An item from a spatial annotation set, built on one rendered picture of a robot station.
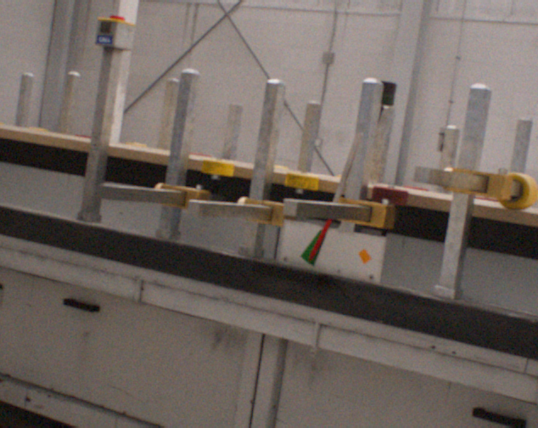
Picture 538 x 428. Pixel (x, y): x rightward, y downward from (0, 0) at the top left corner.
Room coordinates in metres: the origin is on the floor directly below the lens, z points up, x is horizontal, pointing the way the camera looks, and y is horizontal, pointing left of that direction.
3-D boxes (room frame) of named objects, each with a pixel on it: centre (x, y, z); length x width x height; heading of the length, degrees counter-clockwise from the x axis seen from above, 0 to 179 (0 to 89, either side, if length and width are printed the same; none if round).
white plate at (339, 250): (2.41, -0.15, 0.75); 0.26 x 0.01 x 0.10; 57
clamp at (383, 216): (2.40, -0.21, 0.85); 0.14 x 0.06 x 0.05; 57
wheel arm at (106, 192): (2.59, 0.24, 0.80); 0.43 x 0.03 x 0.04; 147
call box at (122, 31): (2.83, 0.45, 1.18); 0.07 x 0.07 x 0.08; 57
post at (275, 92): (2.55, 0.02, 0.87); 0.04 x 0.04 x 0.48; 57
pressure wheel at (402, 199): (2.46, -0.27, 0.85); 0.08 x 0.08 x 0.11
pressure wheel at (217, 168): (2.76, 0.13, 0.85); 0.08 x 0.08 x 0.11
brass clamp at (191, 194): (2.67, 0.21, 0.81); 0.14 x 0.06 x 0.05; 57
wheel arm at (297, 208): (2.30, -0.16, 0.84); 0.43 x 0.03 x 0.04; 147
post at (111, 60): (2.83, 0.45, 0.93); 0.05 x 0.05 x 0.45; 57
